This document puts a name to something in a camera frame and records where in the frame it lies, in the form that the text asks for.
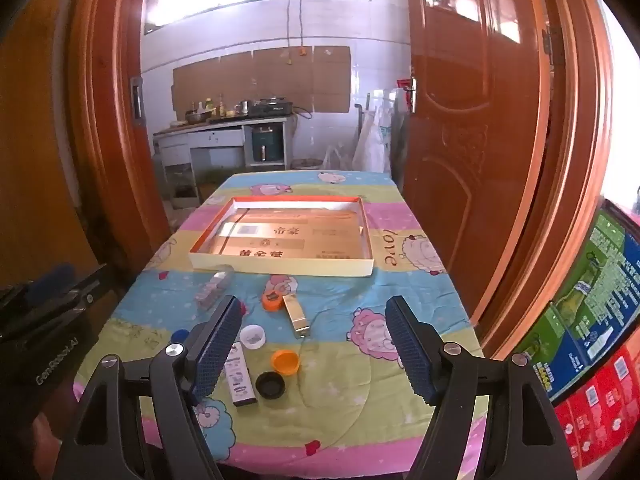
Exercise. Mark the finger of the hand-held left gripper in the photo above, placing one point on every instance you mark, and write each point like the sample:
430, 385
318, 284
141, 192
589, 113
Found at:
95, 282
50, 280

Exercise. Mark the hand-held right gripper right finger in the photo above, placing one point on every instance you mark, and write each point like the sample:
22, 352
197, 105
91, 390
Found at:
407, 350

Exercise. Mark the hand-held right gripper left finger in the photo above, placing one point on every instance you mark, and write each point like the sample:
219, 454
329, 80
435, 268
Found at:
217, 350

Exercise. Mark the white black rectangular box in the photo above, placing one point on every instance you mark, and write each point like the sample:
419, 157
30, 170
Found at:
241, 377

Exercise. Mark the white bottle cap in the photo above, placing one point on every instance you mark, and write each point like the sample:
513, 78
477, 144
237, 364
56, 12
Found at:
252, 336

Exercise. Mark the blue bottle cap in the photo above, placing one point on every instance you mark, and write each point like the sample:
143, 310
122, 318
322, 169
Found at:
179, 335

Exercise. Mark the clear plastic box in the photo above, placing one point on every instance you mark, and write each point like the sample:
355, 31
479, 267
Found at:
215, 287

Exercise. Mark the orange black bottle cap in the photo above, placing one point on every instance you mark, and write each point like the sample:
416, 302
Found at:
272, 302

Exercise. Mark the shiny gold rectangular box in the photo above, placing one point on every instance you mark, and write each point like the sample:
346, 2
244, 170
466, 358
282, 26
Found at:
296, 317

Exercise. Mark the orange white cardboard tray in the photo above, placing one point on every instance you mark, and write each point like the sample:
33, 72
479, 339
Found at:
280, 265

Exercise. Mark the printed cartoon sheep blanket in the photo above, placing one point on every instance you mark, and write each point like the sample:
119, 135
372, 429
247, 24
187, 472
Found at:
330, 300

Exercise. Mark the metal strike plate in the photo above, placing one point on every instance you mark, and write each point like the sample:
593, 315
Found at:
136, 100

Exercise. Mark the green blue carton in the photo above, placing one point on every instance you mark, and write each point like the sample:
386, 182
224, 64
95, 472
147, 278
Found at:
590, 305

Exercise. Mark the white kitchen cabinet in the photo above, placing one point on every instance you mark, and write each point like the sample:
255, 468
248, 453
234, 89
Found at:
215, 137

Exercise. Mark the metal wok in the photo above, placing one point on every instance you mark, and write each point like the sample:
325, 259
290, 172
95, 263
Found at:
197, 117

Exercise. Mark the red carton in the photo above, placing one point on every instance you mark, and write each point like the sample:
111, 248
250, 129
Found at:
600, 410

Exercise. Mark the brown wooden door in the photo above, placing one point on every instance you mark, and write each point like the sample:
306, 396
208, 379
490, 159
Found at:
475, 160

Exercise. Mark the clear plastic bag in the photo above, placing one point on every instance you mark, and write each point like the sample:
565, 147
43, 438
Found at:
335, 157

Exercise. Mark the white bucket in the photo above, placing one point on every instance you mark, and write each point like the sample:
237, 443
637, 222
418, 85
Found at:
306, 164

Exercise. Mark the green air fryer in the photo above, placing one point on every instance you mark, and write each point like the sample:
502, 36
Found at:
263, 145

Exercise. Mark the white woven sack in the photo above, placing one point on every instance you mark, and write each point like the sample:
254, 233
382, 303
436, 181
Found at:
375, 140

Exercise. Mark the metal kettle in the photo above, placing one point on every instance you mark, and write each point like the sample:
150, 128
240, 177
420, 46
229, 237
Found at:
242, 107

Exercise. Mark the black gas stove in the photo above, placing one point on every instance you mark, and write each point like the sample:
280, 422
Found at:
270, 106

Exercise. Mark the metal door hinge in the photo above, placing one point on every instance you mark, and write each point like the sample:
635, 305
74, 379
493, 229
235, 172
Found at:
552, 42

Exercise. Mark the brown wooden door frame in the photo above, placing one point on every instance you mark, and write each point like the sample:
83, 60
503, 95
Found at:
110, 160

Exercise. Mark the cardboard sheet on wall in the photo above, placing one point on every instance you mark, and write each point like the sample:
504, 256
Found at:
280, 75

